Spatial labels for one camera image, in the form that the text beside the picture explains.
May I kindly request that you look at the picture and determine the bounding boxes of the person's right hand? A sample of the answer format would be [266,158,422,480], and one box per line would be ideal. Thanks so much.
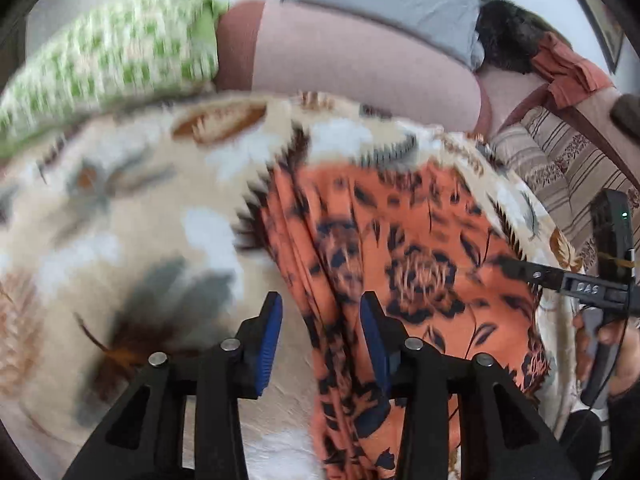
[571,309,640,397]

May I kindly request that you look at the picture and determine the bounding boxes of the beige leaf-print blanket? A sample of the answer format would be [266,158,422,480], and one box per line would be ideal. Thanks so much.
[0,92,588,480]

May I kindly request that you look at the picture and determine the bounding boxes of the green patterned pillow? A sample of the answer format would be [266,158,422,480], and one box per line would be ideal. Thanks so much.
[0,0,228,158]

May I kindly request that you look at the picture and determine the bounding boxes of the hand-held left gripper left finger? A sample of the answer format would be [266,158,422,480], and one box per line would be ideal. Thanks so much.
[62,291,284,480]

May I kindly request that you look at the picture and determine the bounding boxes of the striped beige sofa cushion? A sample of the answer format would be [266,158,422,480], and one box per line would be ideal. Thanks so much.
[487,105,640,271]

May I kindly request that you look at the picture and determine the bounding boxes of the dark brown cushion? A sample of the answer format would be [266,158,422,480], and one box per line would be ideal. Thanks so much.
[610,92,640,138]

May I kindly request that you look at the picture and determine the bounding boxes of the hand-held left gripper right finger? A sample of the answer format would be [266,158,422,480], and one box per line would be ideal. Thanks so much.
[359,291,581,480]

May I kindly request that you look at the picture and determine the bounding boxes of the black fluffy cloth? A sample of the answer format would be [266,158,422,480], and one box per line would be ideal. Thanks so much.
[475,0,551,75]

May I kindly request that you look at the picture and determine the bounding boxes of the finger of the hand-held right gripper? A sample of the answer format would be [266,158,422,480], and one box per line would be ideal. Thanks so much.
[492,255,568,293]

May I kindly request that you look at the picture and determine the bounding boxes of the pink bolster pillow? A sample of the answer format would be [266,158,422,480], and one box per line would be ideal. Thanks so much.
[215,0,496,136]

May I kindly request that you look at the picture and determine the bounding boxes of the framed wall picture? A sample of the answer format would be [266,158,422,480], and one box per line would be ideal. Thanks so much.
[560,0,626,73]

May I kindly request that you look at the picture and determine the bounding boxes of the rust orange cloth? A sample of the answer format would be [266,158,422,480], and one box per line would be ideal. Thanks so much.
[530,32,613,111]

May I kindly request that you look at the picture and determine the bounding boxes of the orange floral garment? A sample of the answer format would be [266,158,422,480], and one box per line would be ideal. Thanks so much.
[260,160,551,480]

